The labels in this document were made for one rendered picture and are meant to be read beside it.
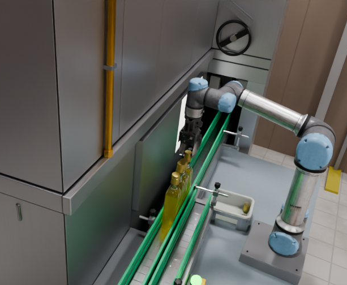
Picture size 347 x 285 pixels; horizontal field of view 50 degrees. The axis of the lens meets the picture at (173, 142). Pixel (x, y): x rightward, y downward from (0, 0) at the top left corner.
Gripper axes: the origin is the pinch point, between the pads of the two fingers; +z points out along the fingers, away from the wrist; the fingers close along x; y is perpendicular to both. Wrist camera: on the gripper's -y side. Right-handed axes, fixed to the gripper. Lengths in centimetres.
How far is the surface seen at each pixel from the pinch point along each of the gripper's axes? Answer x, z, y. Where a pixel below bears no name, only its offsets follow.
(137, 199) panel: -12.1, 12.3, 25.4
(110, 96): -13, -43, 51
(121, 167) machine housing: -14.6, -10.3, 37.0
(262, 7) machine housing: 9, -52, -90
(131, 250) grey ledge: -8.5, 28.3, 37.5
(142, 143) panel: -11.9, -14.7, 25.3
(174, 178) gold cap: 0.2, 1.2, 19.0
